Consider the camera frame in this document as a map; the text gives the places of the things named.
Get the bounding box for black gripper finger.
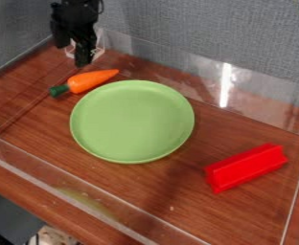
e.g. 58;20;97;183
51;26;71;49
75;33;98;68

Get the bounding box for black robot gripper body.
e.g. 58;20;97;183
49;0;105;42

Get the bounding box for orange toy carrot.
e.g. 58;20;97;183
50;69;119;98

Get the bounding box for green round plate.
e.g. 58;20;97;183
71;80;196;164

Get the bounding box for red plastic block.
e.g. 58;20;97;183
204;144;288;193

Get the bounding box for clear acrylic enclosure walls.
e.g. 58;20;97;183
0;31;299;245

